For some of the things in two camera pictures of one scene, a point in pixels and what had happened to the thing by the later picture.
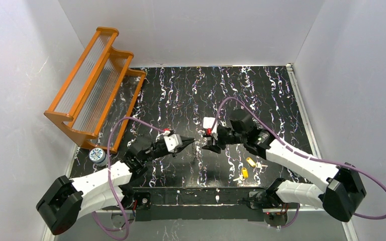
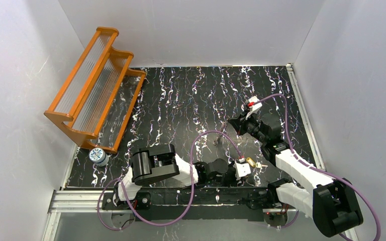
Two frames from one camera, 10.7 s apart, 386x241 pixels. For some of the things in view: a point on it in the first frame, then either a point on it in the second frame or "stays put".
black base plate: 223,204 stays put
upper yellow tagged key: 257,164 stays put
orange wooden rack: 98,99 stays put
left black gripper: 166,147 to 231,175
